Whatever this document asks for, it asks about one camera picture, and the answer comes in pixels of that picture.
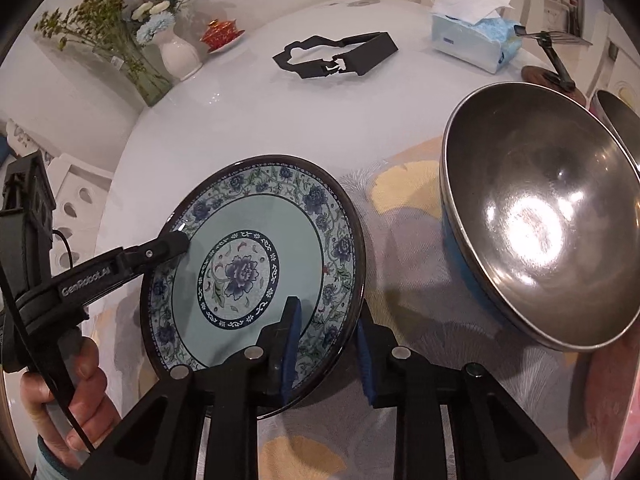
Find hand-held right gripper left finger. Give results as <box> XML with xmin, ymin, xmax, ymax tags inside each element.
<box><xmin>85</xmin><ymin>297</ymin><xmax>302</xmax><ymax>480</ymax></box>

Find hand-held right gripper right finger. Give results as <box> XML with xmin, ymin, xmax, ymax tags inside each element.
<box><xmin>355</xmin><ymin>302</ymin><xmax>588</xmax><ymax>480</ymax></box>

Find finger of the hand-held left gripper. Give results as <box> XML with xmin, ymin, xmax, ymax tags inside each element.
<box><xmin>116</xmin><ymin>231</ymin><xmax>191</xmax><ymax>282</ymax></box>

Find blue floral ceramic plate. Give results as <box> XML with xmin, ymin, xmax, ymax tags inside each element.
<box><xmin>140</xmin><ymin>155</ymin><xmax>367</xmax><ymax>420</ymax></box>

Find blue steel bowl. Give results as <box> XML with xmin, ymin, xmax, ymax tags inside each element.
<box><xmin>439</xmin><ymin>81</ymin><xmax>640</xmax><ymax>353</ymax></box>

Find red steel bowl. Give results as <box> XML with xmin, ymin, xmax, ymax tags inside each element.
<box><xmin>590</xmin><ymin>90</ymin><xmax>640</xmax><ymax>176</ymax></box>

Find person's left forearm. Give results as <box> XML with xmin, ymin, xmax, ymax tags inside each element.
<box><xmin>30</xmin><ymin>435</ymin><xmax>81</xmax><ymax>480</ymax></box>

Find person's left hand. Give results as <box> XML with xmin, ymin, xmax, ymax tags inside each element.
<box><xmin>20</xmin><ymin>337</ymin><xmax>122</xmax><ymax>468</ymax></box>

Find fan-patterned table mat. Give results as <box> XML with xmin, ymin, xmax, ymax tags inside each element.
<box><xmin>100</xmin><ymin>135</ymin><xmax>626</xmax><ymax>480</ymax></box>

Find glass vase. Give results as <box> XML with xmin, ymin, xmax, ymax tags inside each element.
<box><xmin>92</xmin><ymin>35</ymin><xmax>173</xmax><ymax>107</ymax></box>

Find white ceramic vase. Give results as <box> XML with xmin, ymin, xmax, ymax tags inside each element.
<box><xmin>159</xmin><ymin>30</ymin><xmax>203</xmax><ymax>81</ymax></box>

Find red lidded teacup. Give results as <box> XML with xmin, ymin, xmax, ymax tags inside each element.
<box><xmin>200</xmin><ymin>19</ymin><xmax>240</xmax><ymax>51</ymax></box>

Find red-rimmed saucer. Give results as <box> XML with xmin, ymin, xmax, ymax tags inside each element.
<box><xmin>206</xmin><ymin>30</ymin><xmax>246</xmax><ymax>55</ymax></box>

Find blue and white artificial flowers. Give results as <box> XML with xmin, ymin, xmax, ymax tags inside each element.
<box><xmin>112</xmin><ymin>0</ymin><xmax>211</xmax><ymax>45</ymax></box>

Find yellow-green dried flowers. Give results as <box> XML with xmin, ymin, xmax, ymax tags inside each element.
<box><xmin>34</xmin><ymin>0</ymin><xmax>126</xmax><ymax>51</ymax></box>

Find black napkin holder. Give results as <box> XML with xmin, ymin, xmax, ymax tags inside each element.
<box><xmin>272</xmin><ymin>31</ymin><xmax>399</xmax><ymax>80</ymax></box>

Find blue tissue box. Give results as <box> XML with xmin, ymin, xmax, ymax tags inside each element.
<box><xmin>431</xmin><ymin>12</ymin><xmax>523</xmax><ymax>72</ymax></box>

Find black stand with wooden base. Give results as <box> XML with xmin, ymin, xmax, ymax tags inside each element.
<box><xmin>512</xmin><ymin>25</ymin><xmax>593</xmax><ymax>107</ymax></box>

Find black cable tie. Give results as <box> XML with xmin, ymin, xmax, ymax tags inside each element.
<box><xmin>0</xmin><ymin>255</ymin><xmax>96</xmax><ymax>453</ymax></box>

